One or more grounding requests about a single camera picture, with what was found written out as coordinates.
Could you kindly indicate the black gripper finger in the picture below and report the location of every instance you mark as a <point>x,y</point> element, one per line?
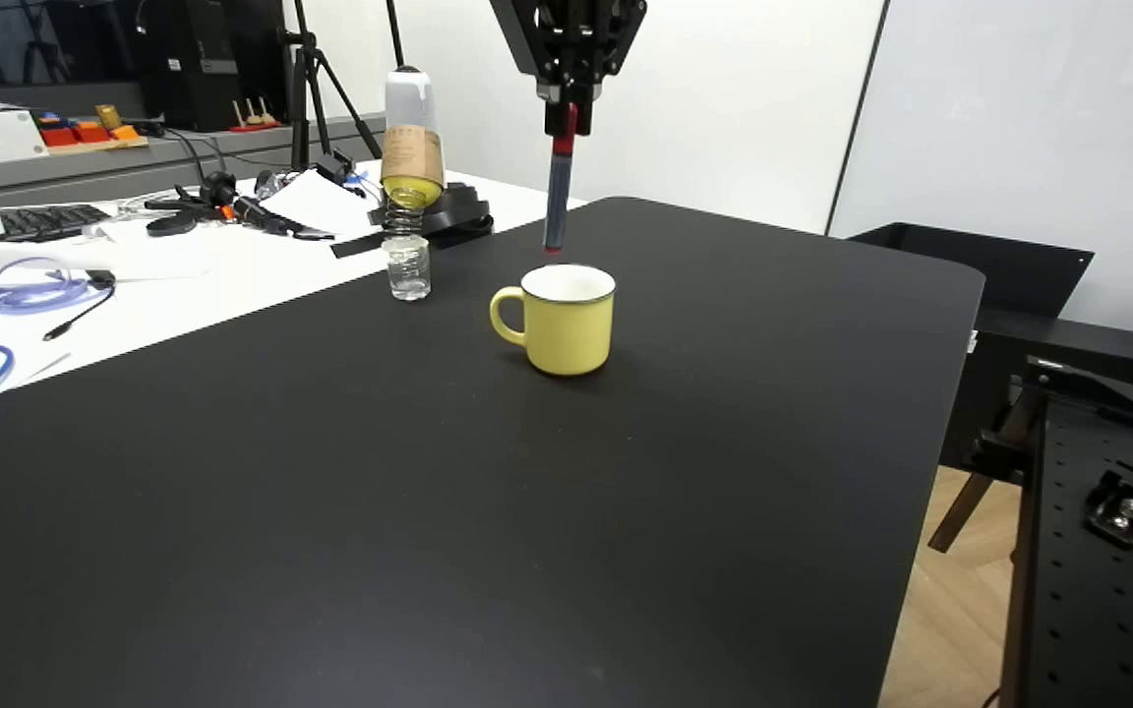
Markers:
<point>544,40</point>
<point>599,40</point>

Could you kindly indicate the red and grey marker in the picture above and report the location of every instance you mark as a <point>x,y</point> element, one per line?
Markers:
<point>558,198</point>

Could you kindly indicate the yellow enamel cup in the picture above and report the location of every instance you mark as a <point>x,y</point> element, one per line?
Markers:
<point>572,326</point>

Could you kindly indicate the tall bottle with brown label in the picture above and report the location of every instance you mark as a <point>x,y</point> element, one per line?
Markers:
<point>410,160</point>

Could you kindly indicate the black tripod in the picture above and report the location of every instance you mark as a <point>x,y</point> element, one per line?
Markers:
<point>309,81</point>

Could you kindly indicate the small clear glass bottle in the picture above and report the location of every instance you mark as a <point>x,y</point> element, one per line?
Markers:
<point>408,268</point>

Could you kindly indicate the black pen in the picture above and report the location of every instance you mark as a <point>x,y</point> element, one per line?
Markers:
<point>360,240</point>

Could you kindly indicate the white paper sheet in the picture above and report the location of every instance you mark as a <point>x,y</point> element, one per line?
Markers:
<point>317,200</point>

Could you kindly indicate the black monitor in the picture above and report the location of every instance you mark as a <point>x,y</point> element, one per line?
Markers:
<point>206,59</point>

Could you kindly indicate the black and orange hand tools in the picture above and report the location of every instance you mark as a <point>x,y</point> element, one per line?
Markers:
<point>218,204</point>

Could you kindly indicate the black bin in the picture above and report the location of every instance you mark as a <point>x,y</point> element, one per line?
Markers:
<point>985,268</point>

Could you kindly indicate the red and orange blocks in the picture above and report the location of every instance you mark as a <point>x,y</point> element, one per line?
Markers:
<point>86,129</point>

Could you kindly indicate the grey shelf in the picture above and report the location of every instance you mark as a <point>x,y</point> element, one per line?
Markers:
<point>96,161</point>

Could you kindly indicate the black keyboard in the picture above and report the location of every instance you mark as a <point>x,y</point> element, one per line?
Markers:
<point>50,220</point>

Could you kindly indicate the wooden table leg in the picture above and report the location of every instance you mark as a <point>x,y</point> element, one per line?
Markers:
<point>985,478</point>

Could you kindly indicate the black perforated breadboard table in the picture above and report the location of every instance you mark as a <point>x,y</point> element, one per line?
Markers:
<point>1090,616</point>

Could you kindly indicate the black clamp bracket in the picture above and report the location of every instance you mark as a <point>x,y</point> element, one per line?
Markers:
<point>1082,386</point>

